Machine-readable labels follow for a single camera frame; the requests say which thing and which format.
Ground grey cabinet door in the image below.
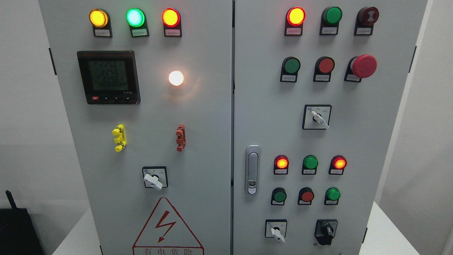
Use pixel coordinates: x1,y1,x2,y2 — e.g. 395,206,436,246
39,0,233,255
232,0,427,255

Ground red lit lamp right top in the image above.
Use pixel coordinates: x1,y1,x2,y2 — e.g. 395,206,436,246
284,6,306,36

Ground red push button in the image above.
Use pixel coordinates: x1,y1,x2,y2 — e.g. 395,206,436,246
297,187,314,205
313,56,335,82

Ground white selector switch left door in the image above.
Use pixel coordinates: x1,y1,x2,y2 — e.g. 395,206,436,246
142,166,168,191

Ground white selector switch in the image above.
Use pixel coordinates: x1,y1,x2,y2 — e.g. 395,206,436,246
302,104,332,130
265,219,287,243

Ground yellow terminal connector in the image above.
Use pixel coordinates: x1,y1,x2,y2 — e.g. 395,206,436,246
112,124,127,152

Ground black digital power meter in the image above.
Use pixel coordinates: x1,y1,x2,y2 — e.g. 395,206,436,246
77,50,141,105

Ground green push button upper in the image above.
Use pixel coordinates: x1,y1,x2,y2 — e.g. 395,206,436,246
280,57,301,83

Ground black device with antenna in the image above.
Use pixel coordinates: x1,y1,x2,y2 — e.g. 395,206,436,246
0,190,44,255

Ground white lit indicator lamp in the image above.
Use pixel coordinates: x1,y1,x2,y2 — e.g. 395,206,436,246
168,70,184,86

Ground red lamp middle right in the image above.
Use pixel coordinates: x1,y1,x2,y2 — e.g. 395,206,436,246
328,155,347,175

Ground grey left cabinet door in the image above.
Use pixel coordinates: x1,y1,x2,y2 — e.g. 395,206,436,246
39,0,233,255

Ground silver door handle lock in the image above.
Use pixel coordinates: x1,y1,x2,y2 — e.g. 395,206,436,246
245,145,261,195

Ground green lit indicator lamp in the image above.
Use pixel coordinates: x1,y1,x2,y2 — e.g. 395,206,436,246
126,8,149,38

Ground red lit lamp left door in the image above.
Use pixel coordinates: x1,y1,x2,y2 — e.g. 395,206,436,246
161,8,182,37

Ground red lit lamp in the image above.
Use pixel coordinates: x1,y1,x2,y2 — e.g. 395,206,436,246
274,155,289,175
284,6,306,36

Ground black knob selector switch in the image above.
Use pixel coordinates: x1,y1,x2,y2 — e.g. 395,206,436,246
314,219,338,245

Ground red black buzzer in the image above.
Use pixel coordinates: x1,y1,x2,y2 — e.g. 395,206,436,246
354,6,379,36

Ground red emergency stop button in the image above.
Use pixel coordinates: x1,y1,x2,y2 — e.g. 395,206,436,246
344,54,377,83

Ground white selector switch lower right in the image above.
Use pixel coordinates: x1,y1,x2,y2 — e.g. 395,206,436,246
265,219,287,243

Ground red push button lower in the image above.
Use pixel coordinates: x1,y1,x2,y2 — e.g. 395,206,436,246
297,187,314,205

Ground red terminal connector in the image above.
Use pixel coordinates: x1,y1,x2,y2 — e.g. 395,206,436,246
175,124,186,152

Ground green lamp middle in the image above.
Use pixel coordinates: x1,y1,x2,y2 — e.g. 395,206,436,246
302,155,319,175

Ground green push button lower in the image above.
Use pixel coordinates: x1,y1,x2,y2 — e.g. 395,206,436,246
271,187,287,206

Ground green lamp lower right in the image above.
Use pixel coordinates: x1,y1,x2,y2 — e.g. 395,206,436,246
324,187,341,205

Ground red lit lamp middle left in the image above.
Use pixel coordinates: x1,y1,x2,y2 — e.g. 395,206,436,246
274,155,289,175

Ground green lamp right top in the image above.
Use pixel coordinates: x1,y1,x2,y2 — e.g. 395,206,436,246
319,6,343,35

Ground yellow indicator lamp top left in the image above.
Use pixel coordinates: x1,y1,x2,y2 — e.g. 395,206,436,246
89,8,112,38

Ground white selector switch upper right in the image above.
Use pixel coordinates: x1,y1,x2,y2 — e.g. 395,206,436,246
302,104,332,130

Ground red push button upper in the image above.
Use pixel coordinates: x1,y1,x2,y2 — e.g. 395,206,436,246
313,56,335,82

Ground red electric warning sticker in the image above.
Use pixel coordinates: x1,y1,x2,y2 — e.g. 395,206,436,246
132,197,205,255

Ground grey right cabinet door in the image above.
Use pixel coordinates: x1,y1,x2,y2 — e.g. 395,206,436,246
232,0,427,255

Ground green push button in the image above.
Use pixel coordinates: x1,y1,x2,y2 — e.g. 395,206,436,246
271,187,287,206
280,57,301,83

